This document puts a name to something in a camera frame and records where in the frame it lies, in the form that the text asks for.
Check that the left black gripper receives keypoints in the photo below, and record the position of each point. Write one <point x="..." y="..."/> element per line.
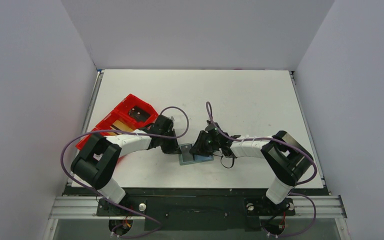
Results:
<point x="174" y="147"/>

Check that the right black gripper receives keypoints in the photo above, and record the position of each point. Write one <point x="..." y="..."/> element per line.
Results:
<point x="201" y="145"/>

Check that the green card holder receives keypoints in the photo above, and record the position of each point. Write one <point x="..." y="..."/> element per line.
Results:
<point x="198" y="158"/>

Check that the black VIP card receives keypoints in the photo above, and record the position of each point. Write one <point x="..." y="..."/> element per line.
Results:
<point x="186" y="157"/>

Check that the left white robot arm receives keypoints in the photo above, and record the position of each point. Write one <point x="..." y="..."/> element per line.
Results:
<point x="97" y="160"/>

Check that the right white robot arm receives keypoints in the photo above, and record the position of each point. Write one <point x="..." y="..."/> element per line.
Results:
<point x="288" y="160"/>

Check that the black card in bin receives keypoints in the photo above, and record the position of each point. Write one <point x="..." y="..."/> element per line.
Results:
<point x="138" y="114"/>

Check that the gold card in bin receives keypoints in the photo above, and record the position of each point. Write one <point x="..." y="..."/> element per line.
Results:
<point x="120" y="126"/>

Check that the red plastic bin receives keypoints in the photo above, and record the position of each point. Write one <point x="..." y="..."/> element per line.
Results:
<point x="121" y="112"/>

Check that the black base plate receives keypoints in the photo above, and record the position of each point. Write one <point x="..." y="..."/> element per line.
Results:
<point x="198" y="209"/>

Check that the aluminium rail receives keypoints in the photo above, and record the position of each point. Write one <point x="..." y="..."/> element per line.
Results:
<point x="86" y="207"/>

